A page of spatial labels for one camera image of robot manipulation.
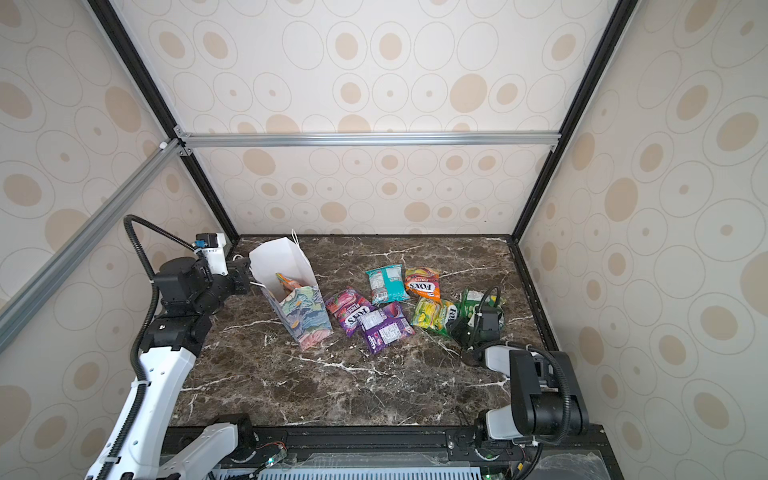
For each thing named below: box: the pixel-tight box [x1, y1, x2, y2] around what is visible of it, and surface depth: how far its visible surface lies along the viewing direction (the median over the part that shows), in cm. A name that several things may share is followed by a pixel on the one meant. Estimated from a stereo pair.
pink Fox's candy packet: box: [324, 288, 373, 338], surface depth 98 cm
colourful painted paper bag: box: [249, 229, 333, 351], surface depth 85 cm
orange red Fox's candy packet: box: [404, 267, 441, 303], surface depth 102 cm
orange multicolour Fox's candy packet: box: [275, 272, 301, 292], surface depth 91 cm
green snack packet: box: [455, 288, 498, 325], surface depth 99 cm
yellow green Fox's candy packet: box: [411, 297, 452, 329], surface depth 96 cm
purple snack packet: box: [359, 302, 416, 355], surface depth 94 cm
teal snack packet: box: [366, 264, 410, 305], surface depth 105 cm
